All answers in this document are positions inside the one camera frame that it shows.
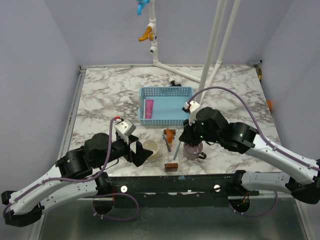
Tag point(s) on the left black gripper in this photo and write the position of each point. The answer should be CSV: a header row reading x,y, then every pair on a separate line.
x,y
142,154

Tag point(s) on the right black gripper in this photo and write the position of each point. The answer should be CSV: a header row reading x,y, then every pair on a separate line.
x,y
187,135

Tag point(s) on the yellow ceramic mug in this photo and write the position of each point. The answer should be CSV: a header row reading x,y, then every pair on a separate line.
x,y
153,146

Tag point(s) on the purple plastic cup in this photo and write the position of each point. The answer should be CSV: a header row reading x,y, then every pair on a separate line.
x,y
194,152

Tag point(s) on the grey toothbrush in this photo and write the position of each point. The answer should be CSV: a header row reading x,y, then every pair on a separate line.
x,y
167,143
177,151

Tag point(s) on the clear tray with brown ends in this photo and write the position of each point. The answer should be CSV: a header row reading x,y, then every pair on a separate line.
x,y
169,164

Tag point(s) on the orange toothpaste tube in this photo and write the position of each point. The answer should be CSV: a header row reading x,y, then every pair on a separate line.
x,y
170,133

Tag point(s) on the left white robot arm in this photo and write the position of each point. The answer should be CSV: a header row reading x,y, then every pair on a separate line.
x,y
71,178

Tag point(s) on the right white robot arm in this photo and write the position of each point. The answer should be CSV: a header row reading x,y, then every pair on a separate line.
x,y
298,176

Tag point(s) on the pink toothbrush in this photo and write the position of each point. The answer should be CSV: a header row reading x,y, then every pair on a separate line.
x,y
148,108

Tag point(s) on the black tee valve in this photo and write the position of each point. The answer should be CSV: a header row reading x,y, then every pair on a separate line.
x,y
173,82

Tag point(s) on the white horizontal pipe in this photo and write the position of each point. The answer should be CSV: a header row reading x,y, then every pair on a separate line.
x,y
176,71

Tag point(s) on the yellow tool in corner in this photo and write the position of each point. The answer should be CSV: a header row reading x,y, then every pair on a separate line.
x,y
257,66

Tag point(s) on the white vertical pipe with fittings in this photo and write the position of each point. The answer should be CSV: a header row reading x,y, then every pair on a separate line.
x,y
152,22

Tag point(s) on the orange brass tap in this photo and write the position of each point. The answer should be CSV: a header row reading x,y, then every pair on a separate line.
x,y
147,35

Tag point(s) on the blue tap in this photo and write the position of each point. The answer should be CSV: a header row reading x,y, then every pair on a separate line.
x,y
140,6

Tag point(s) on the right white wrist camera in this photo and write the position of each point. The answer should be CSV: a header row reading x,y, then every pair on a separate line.
x,y
192,109

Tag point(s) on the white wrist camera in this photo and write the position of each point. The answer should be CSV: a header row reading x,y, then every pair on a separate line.
x,y
192,109
124,129

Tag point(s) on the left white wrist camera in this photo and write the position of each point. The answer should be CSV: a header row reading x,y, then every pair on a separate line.
x,y
124,129

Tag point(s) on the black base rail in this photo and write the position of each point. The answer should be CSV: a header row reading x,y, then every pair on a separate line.
x,y
172,191

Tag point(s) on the orange clip on wall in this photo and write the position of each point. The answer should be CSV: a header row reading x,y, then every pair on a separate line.
x,y
269,105

